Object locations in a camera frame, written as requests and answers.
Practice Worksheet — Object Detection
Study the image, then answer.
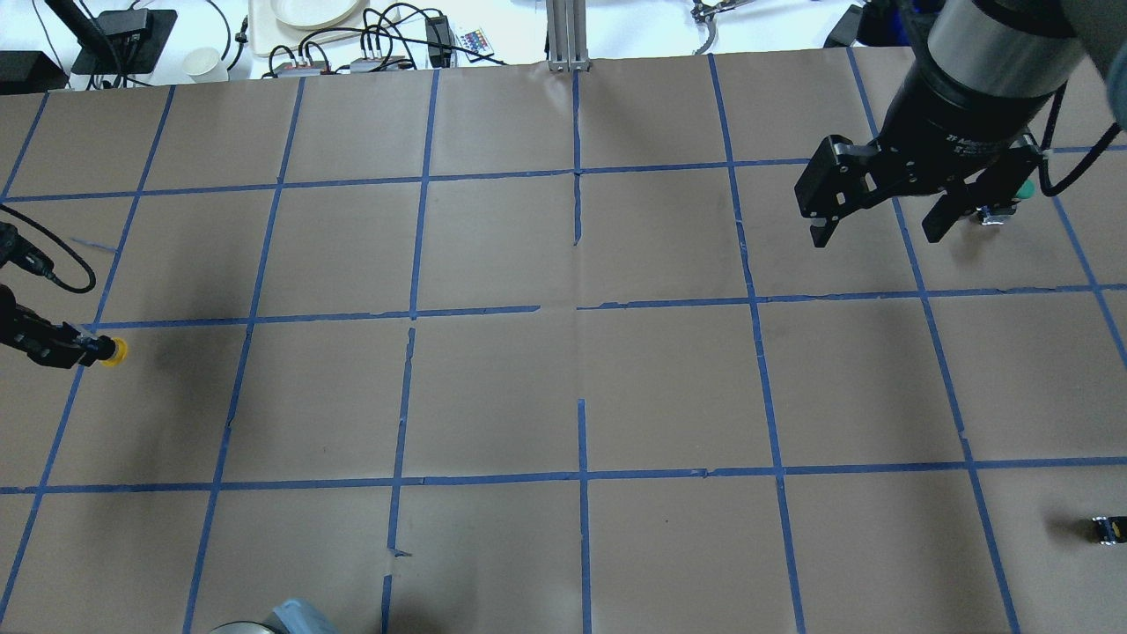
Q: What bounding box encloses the black power adapter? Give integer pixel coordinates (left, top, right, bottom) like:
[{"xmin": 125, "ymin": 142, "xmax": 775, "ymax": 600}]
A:
[{"xmin": 425, "ymin": 15, "xmax": 453, "ymax": 69}]

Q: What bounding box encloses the green push button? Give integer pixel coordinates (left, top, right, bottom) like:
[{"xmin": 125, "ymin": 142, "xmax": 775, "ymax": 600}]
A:
[{"xmin": 975, "ymin": 180, "xmax": 1037, "ymax": 227}]

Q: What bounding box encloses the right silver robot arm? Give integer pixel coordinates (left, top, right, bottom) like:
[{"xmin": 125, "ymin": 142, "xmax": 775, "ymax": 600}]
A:
[{"xmin": 795, "ymin": 1, "xmax": 1124, "ymax": 247}]

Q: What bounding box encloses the yellow push button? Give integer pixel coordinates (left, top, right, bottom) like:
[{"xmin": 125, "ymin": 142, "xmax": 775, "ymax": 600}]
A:
[{"xmin": 77, "ymin": 334, "xmax": 128, "ymax": 366}]

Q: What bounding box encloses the aluminium frame post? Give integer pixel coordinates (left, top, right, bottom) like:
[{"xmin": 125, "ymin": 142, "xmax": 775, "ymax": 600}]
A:
[{"xmin": 545, "ymin": 0, "xmax": 591, "ymax": 72}]

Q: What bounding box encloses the small remote control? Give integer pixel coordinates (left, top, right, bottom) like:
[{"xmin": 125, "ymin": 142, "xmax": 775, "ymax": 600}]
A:
[{"xmin": 456, "ymin": 28, "xmax": 495, "ymax": 56}]

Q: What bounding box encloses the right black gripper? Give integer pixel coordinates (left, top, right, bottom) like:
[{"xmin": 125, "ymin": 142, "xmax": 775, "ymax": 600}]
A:
[{"xmin": 795, "ymin": 84, "xmax": 1048, "ymax": 248}]

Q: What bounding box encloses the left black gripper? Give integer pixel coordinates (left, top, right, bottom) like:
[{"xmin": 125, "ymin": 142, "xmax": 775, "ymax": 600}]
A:
[{"xmin": 1, "ymin": 285, "xmax": 85, "ymax": 369}]

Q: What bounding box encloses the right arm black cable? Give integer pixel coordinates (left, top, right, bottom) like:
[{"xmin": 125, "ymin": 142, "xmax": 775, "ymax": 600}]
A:
[{"xmin": 1039, "ymin": 59, "xmax": 1127, "ymax": 196}]

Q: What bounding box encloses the white paper cup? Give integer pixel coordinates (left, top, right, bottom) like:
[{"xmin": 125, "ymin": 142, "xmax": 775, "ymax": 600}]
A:
[{"xmin": 181, "ymin": 48, "xmax": 229, "ymax": 84}]

